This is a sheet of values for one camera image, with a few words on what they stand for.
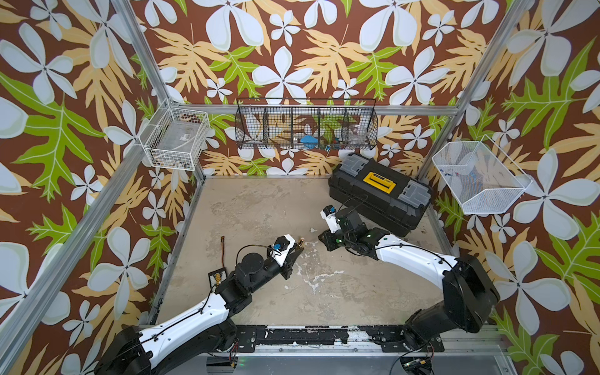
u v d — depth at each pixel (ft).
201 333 1.72
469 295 1.43
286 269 2.13
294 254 2.34
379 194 3.03
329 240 2.47
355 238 2.16
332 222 2.47
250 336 2.45
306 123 3.23
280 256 2.09
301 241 2.31
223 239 3.22
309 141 3.07
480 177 2.73
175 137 2.83
